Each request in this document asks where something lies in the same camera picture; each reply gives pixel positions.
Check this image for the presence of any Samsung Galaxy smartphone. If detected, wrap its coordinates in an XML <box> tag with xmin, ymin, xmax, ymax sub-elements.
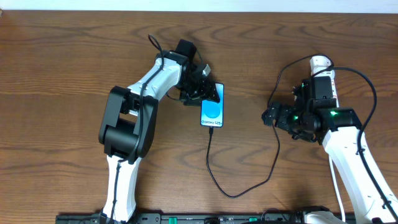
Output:
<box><xmin>200</xmin><ymin>83</ymin><xmax>224</xmax><ymax>128</ymax></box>

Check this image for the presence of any black USB charging cable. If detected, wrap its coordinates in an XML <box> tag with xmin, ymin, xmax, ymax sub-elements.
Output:
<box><xmin>205</xmin><ymin>53</ymin><xmax>335</xmax><ymax>199</ymax></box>

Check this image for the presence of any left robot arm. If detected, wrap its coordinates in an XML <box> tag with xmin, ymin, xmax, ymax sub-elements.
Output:
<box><xmin>98</xmin><ymin>39</ymin><xmax>221</xmax><ymax>223</ymax></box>

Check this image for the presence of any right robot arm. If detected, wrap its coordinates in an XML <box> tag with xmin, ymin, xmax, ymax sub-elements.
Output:
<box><xmin>262</xmin><ymin>76</ymin><xmax>397</xmax><ymax>223</ymax></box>

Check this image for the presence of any white power strip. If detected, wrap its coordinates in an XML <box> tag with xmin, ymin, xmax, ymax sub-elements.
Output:
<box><xmin>310</xmin><ymin>71</ymin><xmax>339</xmax><ymax>108</ymax></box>

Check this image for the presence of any black left camera cable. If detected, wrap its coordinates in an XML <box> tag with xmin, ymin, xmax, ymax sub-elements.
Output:
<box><xmin>108</xmin><ymin>33</ymin><xmax>165</xmax><ymax>224</ymax></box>

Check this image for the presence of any white power strip cord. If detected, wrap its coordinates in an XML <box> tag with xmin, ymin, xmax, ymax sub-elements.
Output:
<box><xmin>328</xmin><ymin>155</ymin><xmax>346</xmax><ymax>224</ymax></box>

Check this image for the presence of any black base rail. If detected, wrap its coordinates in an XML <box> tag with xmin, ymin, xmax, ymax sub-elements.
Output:
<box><xmin>55</xmin><ymin>205</ymin><xmax>358</xmax><ymax>224</ymax></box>

